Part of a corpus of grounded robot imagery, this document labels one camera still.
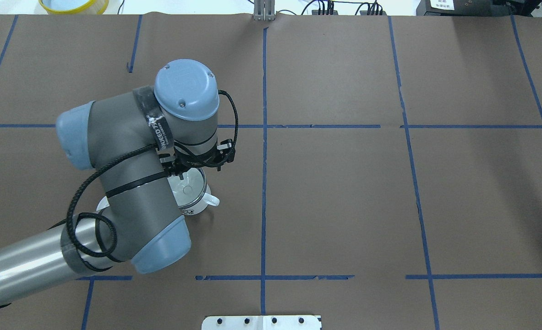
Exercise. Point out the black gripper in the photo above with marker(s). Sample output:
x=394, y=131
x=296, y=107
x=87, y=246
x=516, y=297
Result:
x=177, y=171

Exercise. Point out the white cup lid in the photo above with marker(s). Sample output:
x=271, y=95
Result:
x=103, y=203

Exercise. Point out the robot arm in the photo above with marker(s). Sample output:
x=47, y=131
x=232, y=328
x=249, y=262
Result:
x=125, y=211

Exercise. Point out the white enamel cup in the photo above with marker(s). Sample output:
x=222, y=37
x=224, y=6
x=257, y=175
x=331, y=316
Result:
x=207, y=200

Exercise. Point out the yellow tape roll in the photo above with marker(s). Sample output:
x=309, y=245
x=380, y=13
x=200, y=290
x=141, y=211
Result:
x=74, y=7

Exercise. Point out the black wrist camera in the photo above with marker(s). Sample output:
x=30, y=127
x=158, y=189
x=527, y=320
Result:
x=226, y=153

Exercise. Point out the aluminium frame post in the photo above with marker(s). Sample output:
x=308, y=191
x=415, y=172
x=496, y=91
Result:
x=264, y=10

